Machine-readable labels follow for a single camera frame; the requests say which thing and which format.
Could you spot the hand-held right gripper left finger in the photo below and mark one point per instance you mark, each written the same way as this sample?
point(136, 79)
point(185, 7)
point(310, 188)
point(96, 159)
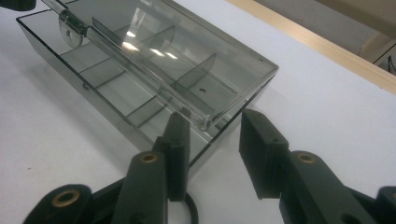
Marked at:
point(146, 189)

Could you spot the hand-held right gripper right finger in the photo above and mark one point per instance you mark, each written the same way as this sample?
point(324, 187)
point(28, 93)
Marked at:
point(267, 161)

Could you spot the smoky transparent plastic compartment box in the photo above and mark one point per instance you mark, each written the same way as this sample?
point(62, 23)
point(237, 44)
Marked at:
point(109, 74)

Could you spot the wooden table edge strip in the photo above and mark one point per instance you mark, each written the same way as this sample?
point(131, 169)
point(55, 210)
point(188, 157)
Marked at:
point(327, 46)

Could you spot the light wooden furniture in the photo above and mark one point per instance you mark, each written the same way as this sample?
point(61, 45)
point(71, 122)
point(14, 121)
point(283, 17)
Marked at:
point(376, 46)

